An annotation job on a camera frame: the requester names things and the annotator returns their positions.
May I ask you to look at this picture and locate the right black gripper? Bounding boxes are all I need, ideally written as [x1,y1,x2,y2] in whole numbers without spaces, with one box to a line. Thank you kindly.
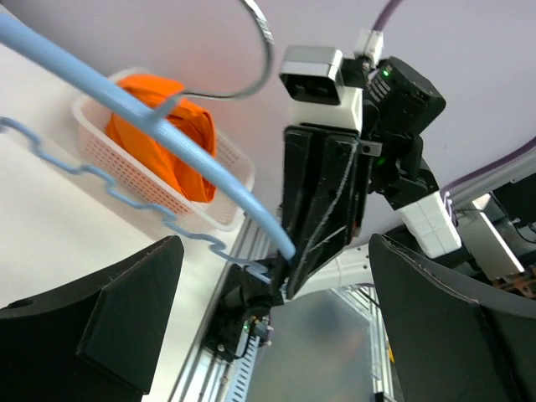
[271,125,382,299]

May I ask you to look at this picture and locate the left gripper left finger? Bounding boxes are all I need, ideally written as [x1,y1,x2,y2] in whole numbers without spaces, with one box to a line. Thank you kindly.
[1,236,184,401]

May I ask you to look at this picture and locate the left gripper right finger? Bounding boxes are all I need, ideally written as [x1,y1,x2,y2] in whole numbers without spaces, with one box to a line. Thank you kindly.
[368,234,535,401]

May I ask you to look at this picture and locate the orange trousers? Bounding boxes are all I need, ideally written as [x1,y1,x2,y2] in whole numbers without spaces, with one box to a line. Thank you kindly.
[105,98,218,204]

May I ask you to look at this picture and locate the light blue hanger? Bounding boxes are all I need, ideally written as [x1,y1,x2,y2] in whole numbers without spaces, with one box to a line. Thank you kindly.
[1,1,296,284]

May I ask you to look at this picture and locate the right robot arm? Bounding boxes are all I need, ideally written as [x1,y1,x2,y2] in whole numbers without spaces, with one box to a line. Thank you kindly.
[204,56,446,362]

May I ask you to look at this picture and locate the white plastic basket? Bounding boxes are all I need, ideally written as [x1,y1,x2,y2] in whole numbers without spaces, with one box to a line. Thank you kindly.
[71,66,256,233]

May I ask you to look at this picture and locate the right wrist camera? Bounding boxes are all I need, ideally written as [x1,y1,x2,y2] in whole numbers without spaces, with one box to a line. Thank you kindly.
[279,45,363,132]

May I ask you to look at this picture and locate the aluminium mounting rail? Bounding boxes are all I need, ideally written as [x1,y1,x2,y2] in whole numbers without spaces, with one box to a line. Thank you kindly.
[167,217,403,402]

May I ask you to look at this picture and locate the slotted cable duct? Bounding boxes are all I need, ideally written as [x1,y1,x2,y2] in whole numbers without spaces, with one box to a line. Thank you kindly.
[224,337,260,402]

